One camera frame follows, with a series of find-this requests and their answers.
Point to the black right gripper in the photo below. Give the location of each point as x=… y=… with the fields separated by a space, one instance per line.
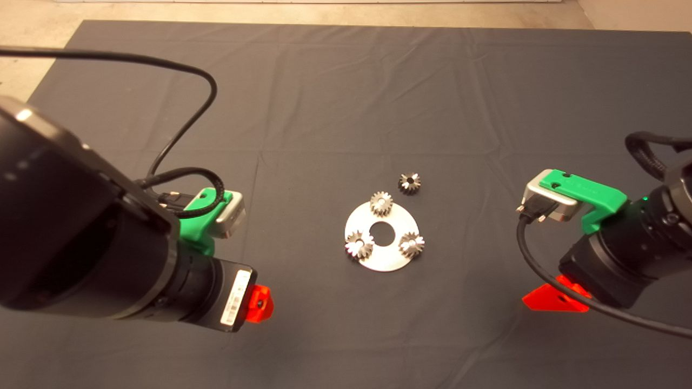
x=605 y=270

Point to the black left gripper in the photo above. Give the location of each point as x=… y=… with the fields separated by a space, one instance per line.
x=230 y=294

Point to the large bright steel gear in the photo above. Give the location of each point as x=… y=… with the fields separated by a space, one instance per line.
x=359 y=244

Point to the small dark steel gear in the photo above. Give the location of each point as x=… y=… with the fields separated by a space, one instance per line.
x=410 y=183

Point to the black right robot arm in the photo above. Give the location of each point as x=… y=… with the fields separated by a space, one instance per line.
x=670 y=227

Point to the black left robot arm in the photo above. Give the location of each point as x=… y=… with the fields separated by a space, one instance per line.
x=81 y=232

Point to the round metal plate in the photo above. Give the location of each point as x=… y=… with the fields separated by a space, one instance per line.
x=386 y=259

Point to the dark grey table cloth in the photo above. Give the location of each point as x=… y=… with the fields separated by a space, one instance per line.
x=346 y=97

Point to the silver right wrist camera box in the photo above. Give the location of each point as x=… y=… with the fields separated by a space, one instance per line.
x=562 y=208

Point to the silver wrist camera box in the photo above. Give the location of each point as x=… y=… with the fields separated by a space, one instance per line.
x=562 y=208
x=231 y=219

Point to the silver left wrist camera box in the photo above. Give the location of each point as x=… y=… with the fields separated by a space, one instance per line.
x=231 y=219

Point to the green left camera mount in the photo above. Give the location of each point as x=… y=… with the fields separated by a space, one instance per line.
x=194 y=229

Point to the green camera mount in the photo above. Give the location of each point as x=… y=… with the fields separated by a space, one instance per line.
x=584 y=189
x=194 y=229

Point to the green right camera mount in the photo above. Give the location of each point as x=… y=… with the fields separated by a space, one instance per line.
x=584 y=189

